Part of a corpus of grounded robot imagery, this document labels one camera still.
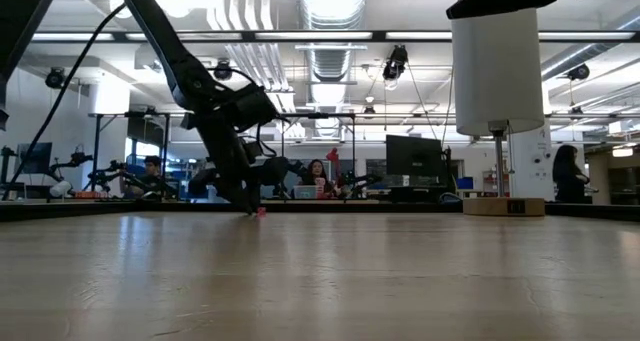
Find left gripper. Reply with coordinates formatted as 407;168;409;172
187;110;307;216

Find person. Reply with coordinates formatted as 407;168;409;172
299;158;337;200
134;155;179;201
551;144;592;204

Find white shade table lamp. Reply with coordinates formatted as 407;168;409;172
451;8;546;218

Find red toy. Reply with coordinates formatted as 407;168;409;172
326;147;344;187

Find large black monitor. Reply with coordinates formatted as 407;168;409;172
385;134;445;187

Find small dark monitor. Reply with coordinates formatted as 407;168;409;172
15;141;54;176

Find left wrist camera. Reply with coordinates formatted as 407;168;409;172
233;84;280;131

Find black overhead frame bar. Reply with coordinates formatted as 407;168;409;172
29;29;640;44

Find silver ventilation duct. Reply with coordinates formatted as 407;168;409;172
298;0;369;140

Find black aluminium table frame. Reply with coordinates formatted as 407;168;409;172
0;199;640;224

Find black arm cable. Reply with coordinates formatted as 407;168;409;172
1;0;129;201

